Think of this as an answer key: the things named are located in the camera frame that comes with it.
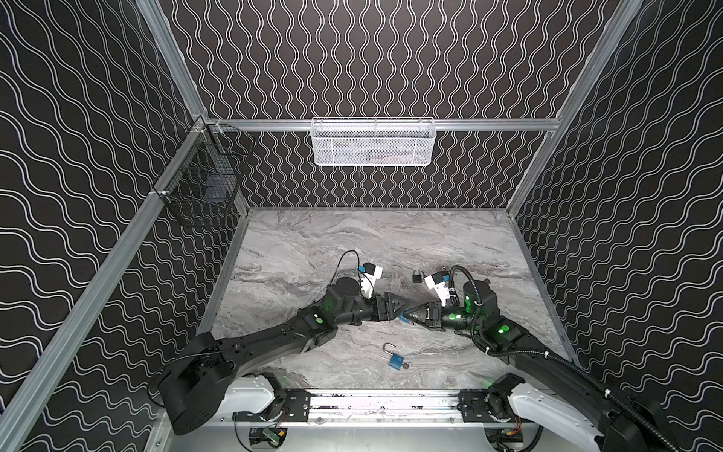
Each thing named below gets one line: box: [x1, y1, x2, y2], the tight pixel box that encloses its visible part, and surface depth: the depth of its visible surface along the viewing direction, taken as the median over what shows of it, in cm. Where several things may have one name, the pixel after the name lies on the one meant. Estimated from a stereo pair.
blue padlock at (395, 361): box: [382, 341, 404, 372], surface depth 83 cm
